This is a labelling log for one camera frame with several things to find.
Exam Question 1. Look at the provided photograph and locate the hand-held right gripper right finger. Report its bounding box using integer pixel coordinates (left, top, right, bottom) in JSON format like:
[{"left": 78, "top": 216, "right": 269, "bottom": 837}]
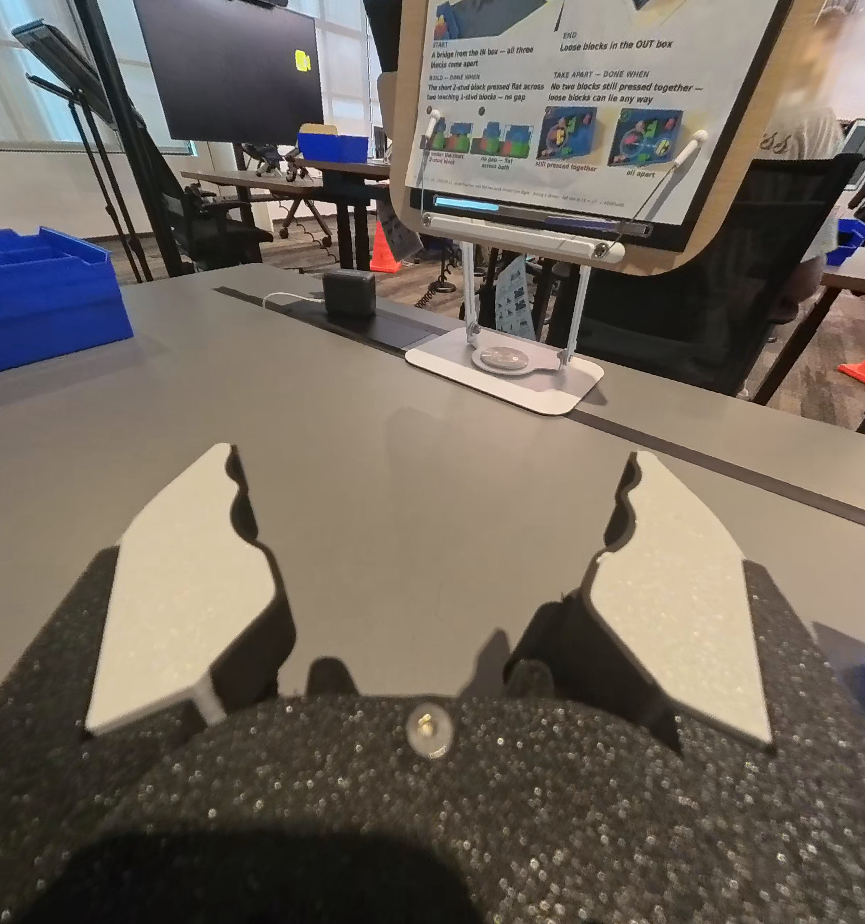
[{"left": 504, "top": 451, "right": 774, "bottom": 752}]

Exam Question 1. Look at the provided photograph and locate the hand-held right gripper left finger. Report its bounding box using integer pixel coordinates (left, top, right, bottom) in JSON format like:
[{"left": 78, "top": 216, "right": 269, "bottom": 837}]
[{"left": 86, "top": 442, "right": 297, "bottom": 736}]

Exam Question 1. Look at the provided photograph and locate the black mesh chair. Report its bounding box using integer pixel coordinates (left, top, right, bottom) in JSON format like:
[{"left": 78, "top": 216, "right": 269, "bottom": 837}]
[{"left": 548, "top": 154, "right": 865, "bottom": 398}]

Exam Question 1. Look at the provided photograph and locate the black power adapter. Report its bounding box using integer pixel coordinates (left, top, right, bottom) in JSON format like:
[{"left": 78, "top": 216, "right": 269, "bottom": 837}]
[{"left": 322, "top": 270, "right": 377, "bottom": 319}]

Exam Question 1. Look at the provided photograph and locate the printed paper sheet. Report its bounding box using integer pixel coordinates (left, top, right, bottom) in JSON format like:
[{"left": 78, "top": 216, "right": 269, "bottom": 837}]
[
  {"left": 383, "top": 202, "right": 425, "bottom": 262},
  {"left": 493, "top": 256, "right": 538, "bottom": 340}
]

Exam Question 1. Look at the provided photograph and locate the black office chair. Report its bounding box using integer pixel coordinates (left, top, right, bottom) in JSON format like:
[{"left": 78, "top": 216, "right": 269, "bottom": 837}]
[{"left": 180, "top": 184, "right": 274, "bottom": 267}]

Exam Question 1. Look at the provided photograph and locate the small blue bin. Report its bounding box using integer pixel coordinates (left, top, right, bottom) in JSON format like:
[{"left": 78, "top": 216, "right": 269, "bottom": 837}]
[
  {"left": 297, "top": 124, "right": 370, "bottom": 166},
  {"left": 829, "top": 217, "right": 865, "bottom": 264}
]

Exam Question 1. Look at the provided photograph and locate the wooden top desk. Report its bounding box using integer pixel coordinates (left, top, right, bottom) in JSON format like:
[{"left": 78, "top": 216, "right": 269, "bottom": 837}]
[{"left": 180, "top": 159, "right": 393, "bottom": 271}]

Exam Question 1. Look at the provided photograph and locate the black pole stand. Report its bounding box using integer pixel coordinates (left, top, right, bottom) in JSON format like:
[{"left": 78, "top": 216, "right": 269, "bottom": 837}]
[{"left": 11, "top": 0, "right": 188, "bottom": 284}]

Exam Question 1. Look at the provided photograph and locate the tablet with instruction screen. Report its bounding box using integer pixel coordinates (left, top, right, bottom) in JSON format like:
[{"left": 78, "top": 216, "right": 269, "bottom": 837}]
[{"left": 403, "top": 0, "right": 794, "bottom": 252}]

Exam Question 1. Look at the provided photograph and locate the large black monitor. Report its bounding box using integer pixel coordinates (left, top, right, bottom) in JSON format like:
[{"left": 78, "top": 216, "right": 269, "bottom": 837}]
[{"left": 132, "top": 0, "right": 326, "bottom": 143}]

